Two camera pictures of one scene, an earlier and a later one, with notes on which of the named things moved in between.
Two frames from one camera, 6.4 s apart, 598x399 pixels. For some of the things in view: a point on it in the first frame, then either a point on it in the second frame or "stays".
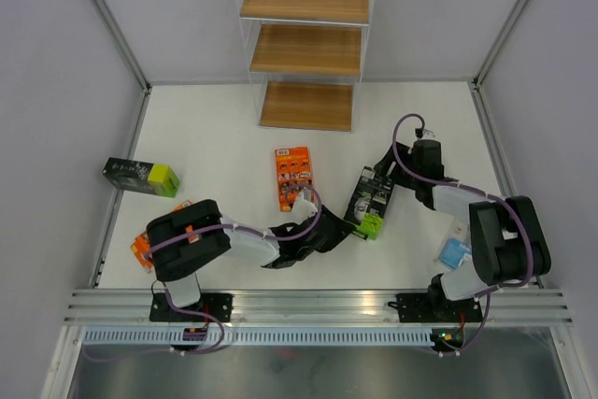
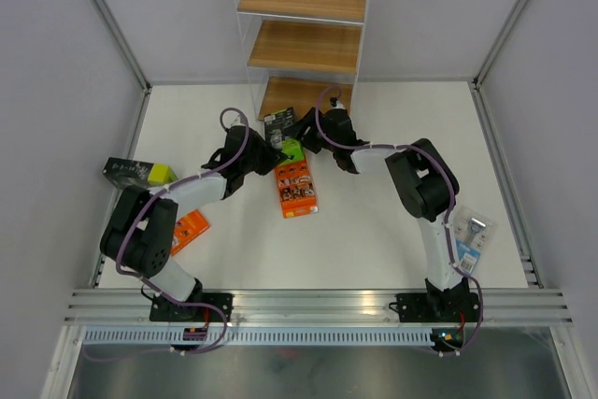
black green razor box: (368, 203) to (275, 126)
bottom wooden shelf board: (317, 106) stays
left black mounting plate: (217, 305) stays
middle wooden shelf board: (308, 49) stays
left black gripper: (343, 228) to (271, 155)
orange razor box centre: (293, 174) stays
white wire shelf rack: (305, 17) stays
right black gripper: (384, 163) to (306, 120)
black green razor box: (159, 179) stays
